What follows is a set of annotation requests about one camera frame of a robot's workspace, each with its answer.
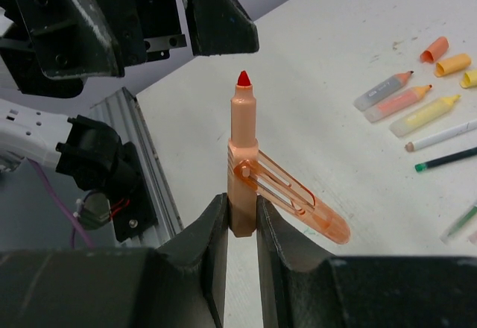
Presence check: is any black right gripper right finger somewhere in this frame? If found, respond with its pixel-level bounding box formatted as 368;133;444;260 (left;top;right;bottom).
257;198;476;327

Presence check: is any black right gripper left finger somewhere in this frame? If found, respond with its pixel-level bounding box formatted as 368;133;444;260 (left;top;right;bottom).
1;194;228;327

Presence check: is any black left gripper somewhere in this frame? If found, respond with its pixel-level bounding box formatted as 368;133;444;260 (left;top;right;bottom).
1;0;259;98

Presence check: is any orange clear highlighter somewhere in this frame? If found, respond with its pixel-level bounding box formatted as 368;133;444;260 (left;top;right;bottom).
227;71;351;245

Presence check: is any white pen with tan cap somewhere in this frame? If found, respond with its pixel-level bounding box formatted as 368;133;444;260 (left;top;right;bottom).
404;119;477;153

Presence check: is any dark green thin pen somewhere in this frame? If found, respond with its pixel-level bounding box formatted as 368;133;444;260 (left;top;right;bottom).
440;202;476;244

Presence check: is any white marker with peach tip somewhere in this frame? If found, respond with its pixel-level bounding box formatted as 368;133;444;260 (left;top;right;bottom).
353;71;414;112

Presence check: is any orange highlighter marker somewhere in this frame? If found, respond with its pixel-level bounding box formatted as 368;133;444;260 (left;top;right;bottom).
364;84;433;123

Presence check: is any green clear pen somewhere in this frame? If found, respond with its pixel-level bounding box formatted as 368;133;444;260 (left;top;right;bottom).
414;147;477;173

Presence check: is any yellow highlighter marker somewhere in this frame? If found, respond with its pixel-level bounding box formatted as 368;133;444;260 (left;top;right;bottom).
389;95;461;137

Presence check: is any yellow marker cap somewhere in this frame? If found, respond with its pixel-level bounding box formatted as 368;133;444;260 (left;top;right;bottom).
460;69;477;89

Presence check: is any peach marker cap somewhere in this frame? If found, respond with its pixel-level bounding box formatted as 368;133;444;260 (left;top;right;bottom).
420;37;449;63

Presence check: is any orange marker cap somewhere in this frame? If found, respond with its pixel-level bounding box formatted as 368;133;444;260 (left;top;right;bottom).
434;53;472;78

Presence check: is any thin orange pen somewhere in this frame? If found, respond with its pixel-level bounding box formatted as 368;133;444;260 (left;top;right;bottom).
467;231;477;245

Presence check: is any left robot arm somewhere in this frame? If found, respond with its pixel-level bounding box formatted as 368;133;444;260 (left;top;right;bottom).
1;0;259;242

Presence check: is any aluminium table edge rail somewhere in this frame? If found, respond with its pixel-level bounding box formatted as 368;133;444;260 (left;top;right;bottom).
89;87;184;248

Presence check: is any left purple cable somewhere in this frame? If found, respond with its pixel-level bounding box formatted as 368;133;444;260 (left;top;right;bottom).
28;158;96;250

